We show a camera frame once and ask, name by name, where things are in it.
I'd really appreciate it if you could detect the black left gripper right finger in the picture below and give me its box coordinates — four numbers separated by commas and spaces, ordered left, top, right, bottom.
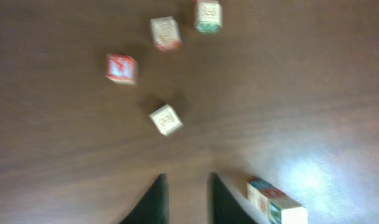
208, 172, 258, 224

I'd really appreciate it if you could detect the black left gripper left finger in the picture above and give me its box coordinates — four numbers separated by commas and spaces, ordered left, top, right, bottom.
119, 174, 169, 224

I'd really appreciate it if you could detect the wooden block yellow side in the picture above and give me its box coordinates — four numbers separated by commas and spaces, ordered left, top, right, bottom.
247, 179, 274, 210

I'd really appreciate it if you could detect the wooden block blue side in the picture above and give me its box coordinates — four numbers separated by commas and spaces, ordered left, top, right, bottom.
256, 188, 286, 216

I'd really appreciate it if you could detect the green letter V block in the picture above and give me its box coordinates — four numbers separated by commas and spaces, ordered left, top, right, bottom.
268, 197, 308, 224

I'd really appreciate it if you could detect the wooden block red bottom edge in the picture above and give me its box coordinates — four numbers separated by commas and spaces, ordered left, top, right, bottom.
149, 104, 184, 136

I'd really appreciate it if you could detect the red letter A block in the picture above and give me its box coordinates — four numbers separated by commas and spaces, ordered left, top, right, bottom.
105, 54, 138, 85

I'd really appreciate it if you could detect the wooden block red side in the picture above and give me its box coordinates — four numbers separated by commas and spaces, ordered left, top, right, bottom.
150, 16, 182, 52

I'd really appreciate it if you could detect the wooden block green side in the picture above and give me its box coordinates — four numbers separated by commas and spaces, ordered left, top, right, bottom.
194, 0, 223, 34

